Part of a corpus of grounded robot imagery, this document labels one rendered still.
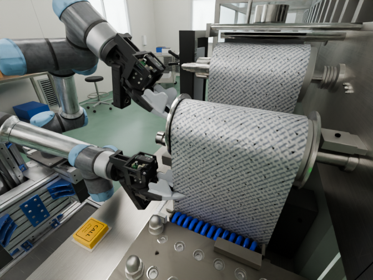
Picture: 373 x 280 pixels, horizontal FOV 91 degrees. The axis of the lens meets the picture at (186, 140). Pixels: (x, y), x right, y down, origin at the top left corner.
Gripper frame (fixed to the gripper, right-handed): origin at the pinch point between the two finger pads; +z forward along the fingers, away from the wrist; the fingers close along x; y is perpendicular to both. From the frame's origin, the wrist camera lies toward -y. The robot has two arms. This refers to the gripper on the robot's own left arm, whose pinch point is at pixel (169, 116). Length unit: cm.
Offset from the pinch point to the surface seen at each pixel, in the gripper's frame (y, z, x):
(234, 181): 6.3, 19.1, -8.2
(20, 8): -188, -299, 174
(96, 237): -36.0, 9.2, -18.6
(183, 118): 7.2, 3.0, -6.5
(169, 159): -10.0, 7.8, -0.9
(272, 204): 9.0, 26.7, -8.2
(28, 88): -274, -228, 139
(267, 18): 27, -4, 63
